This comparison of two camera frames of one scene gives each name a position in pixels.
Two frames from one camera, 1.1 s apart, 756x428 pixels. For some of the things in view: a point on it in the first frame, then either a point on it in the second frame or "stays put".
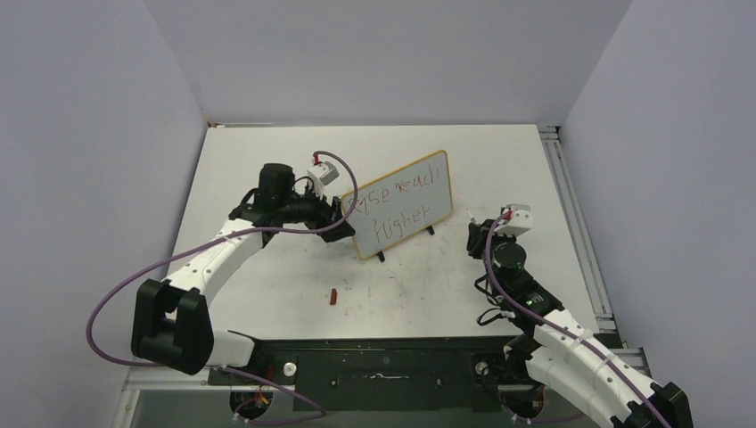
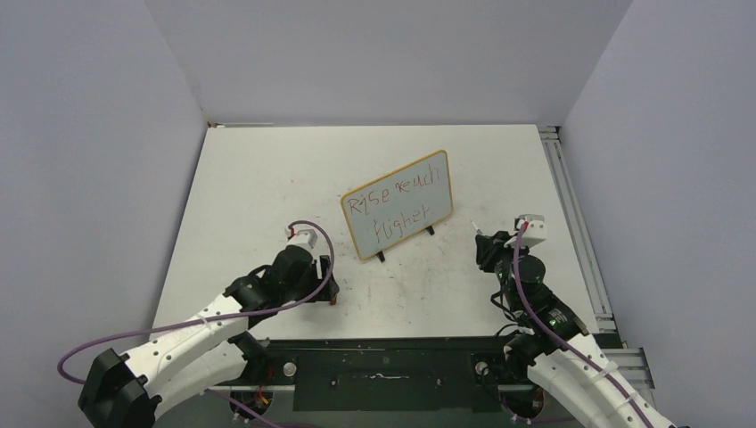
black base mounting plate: [380, 374] stays put
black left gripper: [324, 214] -> [312, 271]
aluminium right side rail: [551, 136] stays put
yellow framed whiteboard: [400, 204] stays put
